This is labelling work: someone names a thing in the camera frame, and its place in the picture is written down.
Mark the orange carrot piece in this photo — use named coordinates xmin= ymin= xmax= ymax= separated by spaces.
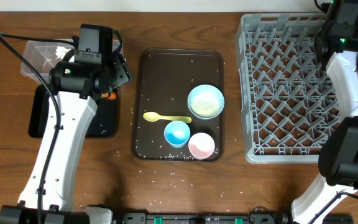
xmin=101 ymin=91 xmax=117 ymax=100

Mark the blue cup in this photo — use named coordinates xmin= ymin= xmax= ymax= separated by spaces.
xmin=163 ymin=121 xmax=191 ymax=148

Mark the light blue bowl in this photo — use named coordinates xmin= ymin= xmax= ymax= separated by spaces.
xmin=187 ymin=85 xmax=225 ymax=120

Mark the pink cup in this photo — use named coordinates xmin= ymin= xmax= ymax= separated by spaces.
xmin=188 ymin=133 xmax=215 ymax=160

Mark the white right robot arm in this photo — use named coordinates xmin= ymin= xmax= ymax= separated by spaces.
xmin=291 ymin=19 xmax=358 ymax=223

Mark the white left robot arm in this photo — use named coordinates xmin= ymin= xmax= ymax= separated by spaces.
xmin=0 ymin=53 xmax=132 ymax=223

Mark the black waste tray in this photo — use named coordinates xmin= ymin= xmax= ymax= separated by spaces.
xmin=28 ymin=85 xmax=119 ymax=138

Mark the white paper waste in bin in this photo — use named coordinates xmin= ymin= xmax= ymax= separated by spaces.
xmin=55 ymin=46 xmax=70 ymax=59

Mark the grey dishwasher rack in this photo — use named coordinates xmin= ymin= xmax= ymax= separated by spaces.
xmin=235 ymin=13 xmax=340 ymax=164

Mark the clear plastic bin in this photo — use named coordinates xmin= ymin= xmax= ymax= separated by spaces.
xmin=23 ymin=40 xmax=123 ymax=82

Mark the yellow plastic spoon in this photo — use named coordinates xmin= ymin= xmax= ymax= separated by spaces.
xmin=143 ymin=112 xmax=192 ymax=124

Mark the dark brown serving tray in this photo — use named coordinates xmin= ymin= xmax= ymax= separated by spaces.
xmin=131 ymin=49 xmax=224 ymax=162

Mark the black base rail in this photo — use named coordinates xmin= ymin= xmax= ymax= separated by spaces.
xmin=82 ymin=207 xmax=354 ymax=224

